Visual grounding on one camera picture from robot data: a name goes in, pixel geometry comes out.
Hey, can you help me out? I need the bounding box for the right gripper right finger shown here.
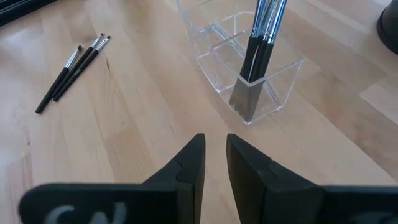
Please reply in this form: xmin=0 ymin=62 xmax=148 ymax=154
xmin=226 ymin=133 xmax=326 ymax=224

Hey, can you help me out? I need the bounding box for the thin black makeup brush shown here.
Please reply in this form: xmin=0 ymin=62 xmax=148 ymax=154
xmin=236 ymin=0 xmax=276 ymax=122
xmin=52 ymin=35 xmax=112 ymax=103
xmin=35 ymin=45 xmax=83 ymax=114
xmin=242 ymin=0 xmax=289 ymax=122
xmin=51 ymin=33 xmax=104 ymax=99
xmin=229 ymin=0 xmax=267 ymax=121

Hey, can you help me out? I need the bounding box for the black aluminium table frame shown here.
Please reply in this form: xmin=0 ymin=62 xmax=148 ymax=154
xmin=0 ymin=0 xmax=58 ymax=27

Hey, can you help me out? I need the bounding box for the clear acrylic brush organizer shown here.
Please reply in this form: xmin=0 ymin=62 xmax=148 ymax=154
xmin=176 ymin=0 xmax=305 ymax=126

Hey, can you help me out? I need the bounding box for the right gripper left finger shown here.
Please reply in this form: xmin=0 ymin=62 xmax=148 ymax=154
xmin=142 ymin=133 xmax=206 ymax=224

